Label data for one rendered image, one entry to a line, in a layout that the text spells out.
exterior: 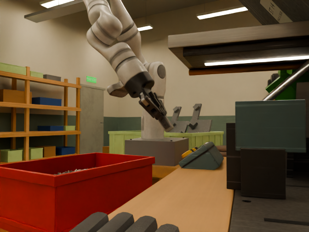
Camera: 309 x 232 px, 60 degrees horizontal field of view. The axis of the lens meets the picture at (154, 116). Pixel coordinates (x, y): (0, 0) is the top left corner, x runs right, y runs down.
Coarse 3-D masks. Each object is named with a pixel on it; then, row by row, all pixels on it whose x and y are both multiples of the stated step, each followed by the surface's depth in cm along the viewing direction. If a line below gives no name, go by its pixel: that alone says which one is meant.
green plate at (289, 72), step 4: (280, 72) 58; (284, 72) 58; (288, 72) 55; (292, 72) 51; (308, 72) 50; (280, 76) 58; (284, 76) 58; (300, 76) 57; (304, 76) 57; (308, 76) 56; (296, 80) 57; (300, 80) 57; (304, 80) 57; (308, 80) 56; (292, 84) 58
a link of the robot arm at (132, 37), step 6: (132, 30) 102; (138, 30) 105; (120, 36) 102; (126, 36) 102; (132, 36) 103; (138, 36) 104; (126, 42) 104; (132, 42) 104; (138, 42) 106; (132, 48) 106; (138, 48) 108; (138, 54) 111; (144, 60) 117
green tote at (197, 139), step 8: (112, 136) 172; (120, 136) 167; (128, 136) 163; (136, 136) 159; (168, 136) 146; (176, 136) 142; (184, 136) 139; (192, 136) 137; (200, 136) 145; (208, 136) 153; (216, 136) 161; (112, 144) 172; (120, 144) 167; (192, 144) 138; (200, 144) 145; (216, 144) 161; (112, 152) 171; (120, 152) 167
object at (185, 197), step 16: (224, 160) 78; (176, 176) 54; (192, 176) 54; (208, 176) 54; (224, 176) 54; (144, 192) 41; (160, 192) 41; (176, 192) 41; (192, 192) 41; (208, 192) 41; (224, 192) 41; (128, 208) 34; (144, 208) 34; (160, 208) 34; (176, 208) 34; (192, 208) 34; (208, 208) 34; (224, 208) 34; (160, 224) 28; (176, 224) 28; (192, 224) 28; (208, 224) 28; (224, 224) 28
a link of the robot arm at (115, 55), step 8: (88, 32) 73; (88, 40) 73; (96, 40) 72; (96, 48) 72; (104, 48) 72; (112, 48) 70; (120, 48) 70; (128, 48) 71; (104, 56) 72; (112, 56) 70; (120, 56) 69; (128, 56) 69; (112, 64) 71
